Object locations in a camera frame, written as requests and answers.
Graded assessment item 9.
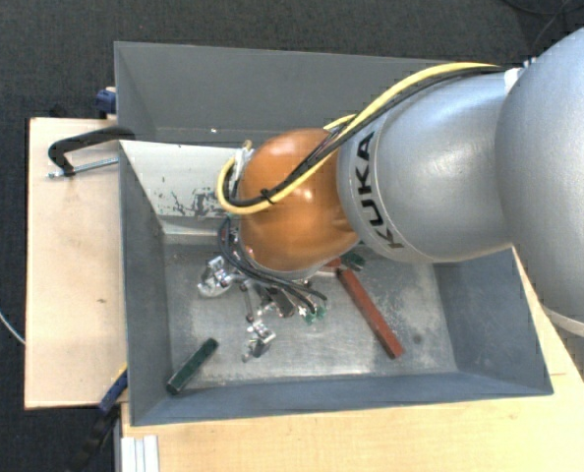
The dark green flat block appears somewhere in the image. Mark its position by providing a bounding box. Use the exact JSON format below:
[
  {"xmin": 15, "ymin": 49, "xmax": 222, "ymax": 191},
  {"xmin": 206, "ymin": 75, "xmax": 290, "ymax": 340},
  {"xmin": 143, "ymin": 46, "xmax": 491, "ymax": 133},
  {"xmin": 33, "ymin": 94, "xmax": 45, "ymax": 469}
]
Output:
[
  {"xmin": 342, "ymin": 249, "xmax": 368, "ymax": 271},
  {"xmin": 165, "ymin": 337, "xmax": 220, "ymax": 396}
]

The pale wood board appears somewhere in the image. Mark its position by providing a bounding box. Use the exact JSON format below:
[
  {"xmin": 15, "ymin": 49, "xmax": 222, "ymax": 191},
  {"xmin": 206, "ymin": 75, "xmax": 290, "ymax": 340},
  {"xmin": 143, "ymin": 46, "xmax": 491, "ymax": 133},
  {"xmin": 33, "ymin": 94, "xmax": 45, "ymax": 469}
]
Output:
[{"xmin": 24, "ymin": 117, "xmax": 129, "ymax": 410}]

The grey metal bin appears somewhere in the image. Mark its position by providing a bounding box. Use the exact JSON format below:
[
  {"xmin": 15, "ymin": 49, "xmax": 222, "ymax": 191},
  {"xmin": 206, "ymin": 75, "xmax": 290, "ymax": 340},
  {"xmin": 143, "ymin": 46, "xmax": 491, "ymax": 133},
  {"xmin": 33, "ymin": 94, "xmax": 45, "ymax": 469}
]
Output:
[{"xmin": 113, "ymin": 40, "xmax": 555, "ymax": 428}]

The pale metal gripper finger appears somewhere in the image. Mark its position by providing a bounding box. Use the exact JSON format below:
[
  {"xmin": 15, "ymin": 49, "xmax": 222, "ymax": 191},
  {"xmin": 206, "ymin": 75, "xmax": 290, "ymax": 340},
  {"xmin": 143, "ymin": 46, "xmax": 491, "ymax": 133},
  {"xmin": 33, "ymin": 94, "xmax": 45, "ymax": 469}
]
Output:
[
  {"xmin": 197, "ymin": 257, "xmax": 236, "ymax": 299},
  {"xmin": 241, "ymin": 319, "xmax": 277, "ymax": 364}
]

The red-brown flat block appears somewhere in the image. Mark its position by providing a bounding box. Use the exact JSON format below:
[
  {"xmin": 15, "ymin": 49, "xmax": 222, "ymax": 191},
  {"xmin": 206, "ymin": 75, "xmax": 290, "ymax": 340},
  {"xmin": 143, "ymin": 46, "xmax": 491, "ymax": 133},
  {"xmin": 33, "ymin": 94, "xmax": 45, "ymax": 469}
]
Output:
[{"xmin": 334, "ymin": 266, "xmax": 406, "ymax": 361}]

